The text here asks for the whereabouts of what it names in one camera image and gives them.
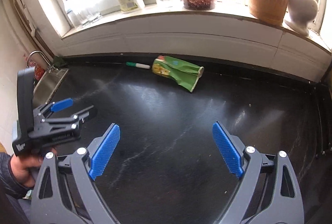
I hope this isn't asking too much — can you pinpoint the green snack bag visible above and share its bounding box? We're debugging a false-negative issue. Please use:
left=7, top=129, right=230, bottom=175
left=152, top=55, right=204, bottom=93

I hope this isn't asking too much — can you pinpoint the chrome faucet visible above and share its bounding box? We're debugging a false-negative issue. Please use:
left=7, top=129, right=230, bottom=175
left=26, top=50, right=52, bottom=70

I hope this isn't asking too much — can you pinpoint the green and white marker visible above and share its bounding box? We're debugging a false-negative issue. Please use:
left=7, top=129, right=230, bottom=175
left=126, top=62, right=150, bottom=69

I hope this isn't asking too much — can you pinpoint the stainless steel sink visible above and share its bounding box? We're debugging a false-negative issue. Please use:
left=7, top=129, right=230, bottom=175
left=33, top=67, right=69, bottom=108

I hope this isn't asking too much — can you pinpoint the person's left hand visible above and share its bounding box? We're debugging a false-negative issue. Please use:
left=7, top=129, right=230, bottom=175
left=10, top=154, right=44, bottom=188

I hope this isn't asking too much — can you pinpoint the white gourd vase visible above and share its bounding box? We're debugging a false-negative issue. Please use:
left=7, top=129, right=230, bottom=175
left=285, top=0, right=319, bottom=37

